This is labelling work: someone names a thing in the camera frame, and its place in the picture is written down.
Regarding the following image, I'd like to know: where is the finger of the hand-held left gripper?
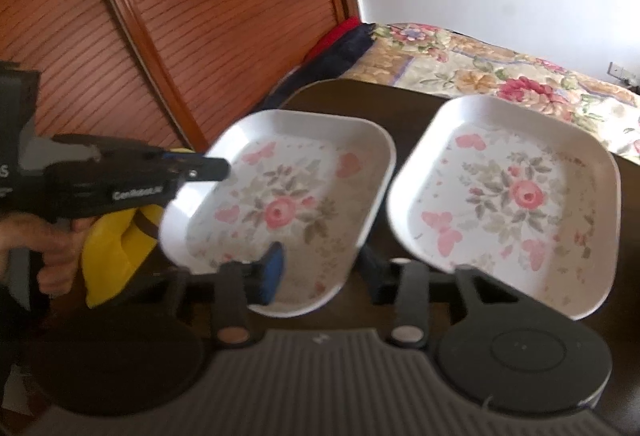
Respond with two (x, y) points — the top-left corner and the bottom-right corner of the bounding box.
(162, 153), (232, 182)

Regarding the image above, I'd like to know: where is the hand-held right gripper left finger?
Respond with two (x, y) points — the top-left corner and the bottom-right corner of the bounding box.
(162, 242), (287, 348)

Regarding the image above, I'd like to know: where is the floral blanket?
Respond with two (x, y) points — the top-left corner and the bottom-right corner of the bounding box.
(340, 21), (640, 167)

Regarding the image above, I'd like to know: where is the person's left hand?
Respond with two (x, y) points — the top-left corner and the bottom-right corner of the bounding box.
(0, 211), (88, 297)

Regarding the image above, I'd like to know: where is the red cloth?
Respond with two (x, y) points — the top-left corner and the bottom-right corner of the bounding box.
(305, 15), (363, 62)

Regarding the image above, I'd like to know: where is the white floral square plate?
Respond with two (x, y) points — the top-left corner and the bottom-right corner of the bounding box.
(386, 95), (623, 322)
(159, 109), (398, 319)

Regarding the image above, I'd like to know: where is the yellow cloth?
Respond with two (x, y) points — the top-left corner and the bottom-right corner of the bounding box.
(82, 146), (196, 309)

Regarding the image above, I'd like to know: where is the white wall socket strip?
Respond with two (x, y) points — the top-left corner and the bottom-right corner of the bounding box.
(607, 61), (640, 83)

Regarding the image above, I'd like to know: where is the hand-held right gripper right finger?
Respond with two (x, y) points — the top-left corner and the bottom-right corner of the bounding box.
(357, 241), (508, 348)

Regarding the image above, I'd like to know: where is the wooden louvered wardrobe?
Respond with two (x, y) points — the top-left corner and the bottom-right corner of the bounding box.
(0, 0), (360, 156)

